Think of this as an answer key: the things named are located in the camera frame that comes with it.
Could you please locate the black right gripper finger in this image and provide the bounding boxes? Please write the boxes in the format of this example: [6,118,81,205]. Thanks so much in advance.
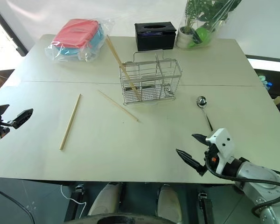
[175,148,206,177]
[191,133,212,147]

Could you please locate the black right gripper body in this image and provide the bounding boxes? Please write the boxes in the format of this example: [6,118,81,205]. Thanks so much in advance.
[203,144,221,175]

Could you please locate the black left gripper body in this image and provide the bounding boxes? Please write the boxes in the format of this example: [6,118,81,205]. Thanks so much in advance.
[0,118,14,138]

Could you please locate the white rounded robot foot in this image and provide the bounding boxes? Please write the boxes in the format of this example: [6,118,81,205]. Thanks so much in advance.
[157,184,183,224]
[87,182,122,217]

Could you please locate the wooden chopstick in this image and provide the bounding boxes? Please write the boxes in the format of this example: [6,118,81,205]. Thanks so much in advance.
[98,90,140,123]
[59,93,81,151]
[104,38,140,102]
[106,35,143,101]

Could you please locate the bagged red and blue containers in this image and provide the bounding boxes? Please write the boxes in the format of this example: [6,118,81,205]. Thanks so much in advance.
[44,18,115,64]

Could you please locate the blue capped bottles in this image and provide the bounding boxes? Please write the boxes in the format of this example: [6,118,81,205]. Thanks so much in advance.
[258,74,274,92]

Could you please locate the dark rounded robot body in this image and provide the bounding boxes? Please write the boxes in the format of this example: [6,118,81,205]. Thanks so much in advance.
[64,211,178,224]

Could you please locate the red lunch box lid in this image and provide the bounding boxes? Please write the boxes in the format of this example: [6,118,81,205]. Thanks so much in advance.
[52,19,99,49]

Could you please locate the white plant pot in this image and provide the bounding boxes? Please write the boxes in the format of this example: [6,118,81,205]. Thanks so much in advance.
[175,26,196,49]

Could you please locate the blue lunch box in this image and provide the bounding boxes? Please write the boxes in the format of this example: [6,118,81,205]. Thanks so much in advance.
[55,22,105,56]

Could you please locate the potted green plant in wrap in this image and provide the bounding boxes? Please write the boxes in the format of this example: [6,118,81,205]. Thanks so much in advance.
[176,0,243,50]

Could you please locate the black tissue box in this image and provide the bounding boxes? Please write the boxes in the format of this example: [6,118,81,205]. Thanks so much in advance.
[134,22,177,52]

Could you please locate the green leafy plant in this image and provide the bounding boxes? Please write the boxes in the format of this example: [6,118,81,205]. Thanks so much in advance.
[184,0,231,32]

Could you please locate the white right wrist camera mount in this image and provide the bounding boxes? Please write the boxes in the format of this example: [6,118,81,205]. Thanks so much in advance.
[205,127,235,175]

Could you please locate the metal spoon with black handle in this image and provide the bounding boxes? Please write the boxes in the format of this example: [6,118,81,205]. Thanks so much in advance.
[196,95,214,132]

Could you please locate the black table leg bracket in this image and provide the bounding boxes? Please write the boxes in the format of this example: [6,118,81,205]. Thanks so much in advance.
[71,184,88,214]
[197,192,213,224]

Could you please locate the silver wire cutlery basket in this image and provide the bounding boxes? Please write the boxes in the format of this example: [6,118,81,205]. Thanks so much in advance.
[119,51,183,106]

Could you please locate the dark window frame bar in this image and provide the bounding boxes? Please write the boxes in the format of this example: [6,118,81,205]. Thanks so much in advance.
[0,0,29,57]

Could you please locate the black floor cable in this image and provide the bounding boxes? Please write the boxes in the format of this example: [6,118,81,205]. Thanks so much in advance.
[0,186,36,224]

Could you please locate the thin white cable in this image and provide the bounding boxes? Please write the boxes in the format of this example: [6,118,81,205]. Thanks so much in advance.
[60,184,87,212]

